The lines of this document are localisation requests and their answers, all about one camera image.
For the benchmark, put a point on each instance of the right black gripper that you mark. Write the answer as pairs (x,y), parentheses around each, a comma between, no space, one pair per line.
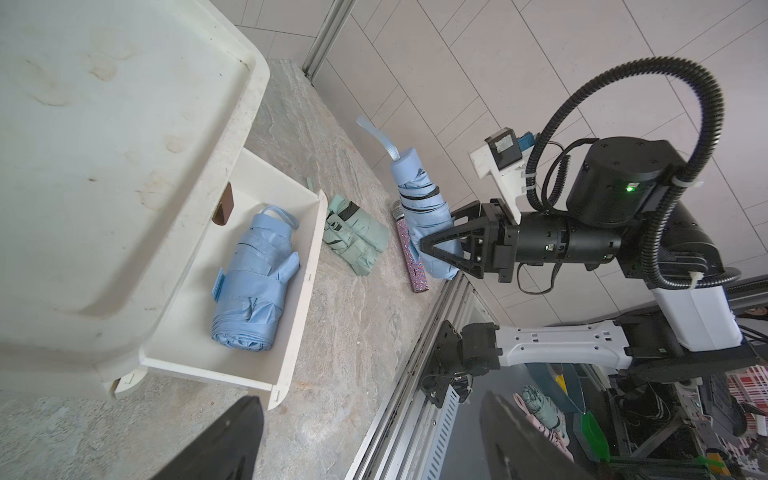
(499,244)

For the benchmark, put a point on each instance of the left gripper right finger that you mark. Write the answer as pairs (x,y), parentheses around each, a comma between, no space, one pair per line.
(515,449)

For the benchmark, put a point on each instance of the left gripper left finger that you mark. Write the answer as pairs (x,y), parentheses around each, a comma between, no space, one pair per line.
(227,449)

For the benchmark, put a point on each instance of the blue umbrella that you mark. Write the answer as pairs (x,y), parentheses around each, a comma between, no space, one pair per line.
(250,293)
(424,207)

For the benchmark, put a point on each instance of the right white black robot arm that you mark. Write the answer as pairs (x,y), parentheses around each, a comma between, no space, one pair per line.
(624,206)

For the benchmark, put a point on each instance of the spare green umbrella outside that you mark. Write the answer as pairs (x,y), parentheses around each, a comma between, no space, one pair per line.
(543,409)

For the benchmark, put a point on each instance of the green folded umbrella right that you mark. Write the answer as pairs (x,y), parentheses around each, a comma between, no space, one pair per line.
(361,222)

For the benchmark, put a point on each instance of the green folded umbrella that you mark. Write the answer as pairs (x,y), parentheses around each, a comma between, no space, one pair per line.
(357,252)
(361,222)

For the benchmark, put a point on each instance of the green folded umbrella left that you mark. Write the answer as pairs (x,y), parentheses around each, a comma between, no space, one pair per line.
(357,252)

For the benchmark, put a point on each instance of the purple glitter bottle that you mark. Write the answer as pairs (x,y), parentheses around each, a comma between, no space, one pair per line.
(414,267)

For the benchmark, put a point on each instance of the green plastic bin outside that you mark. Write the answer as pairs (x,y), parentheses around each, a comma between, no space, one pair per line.
(592,438)

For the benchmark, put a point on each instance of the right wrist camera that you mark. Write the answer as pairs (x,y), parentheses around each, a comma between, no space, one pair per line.
(503,157)

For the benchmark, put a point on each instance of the aluminium mounting rail frame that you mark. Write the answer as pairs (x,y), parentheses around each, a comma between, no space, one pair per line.
(408,437)

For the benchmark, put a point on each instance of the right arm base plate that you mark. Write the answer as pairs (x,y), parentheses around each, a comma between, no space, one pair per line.
(444,368)

